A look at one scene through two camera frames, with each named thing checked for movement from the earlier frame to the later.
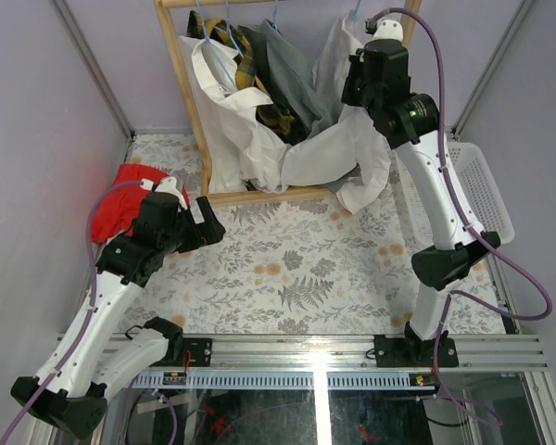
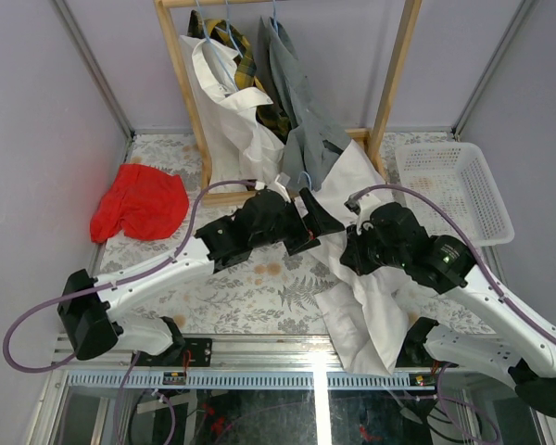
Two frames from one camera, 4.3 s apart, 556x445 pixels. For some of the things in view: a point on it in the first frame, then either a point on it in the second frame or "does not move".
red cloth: (119, 208) does not move
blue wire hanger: (356, 10) → (310, 182)
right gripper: (348, 95) → (352, 256)
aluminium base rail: (334, 362) does not move
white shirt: (348, 154) → (368, 315)
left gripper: (208, 222) → (299, 227)
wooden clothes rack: (222, 198) does not move
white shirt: (240, 150) does not move
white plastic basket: (477, 186) does not move
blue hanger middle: (228, 29) does not move
